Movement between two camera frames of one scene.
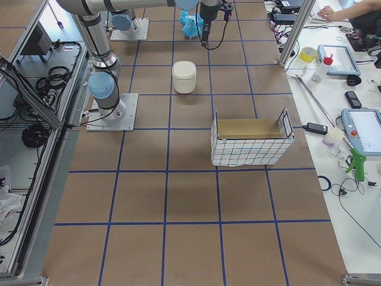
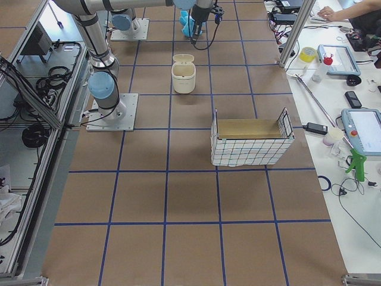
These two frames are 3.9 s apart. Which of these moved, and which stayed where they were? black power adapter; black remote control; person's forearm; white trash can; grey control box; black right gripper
Moved: white trash can; black right gripper
Stayed: person's forearm; black power adapter; black remote control; grey control box
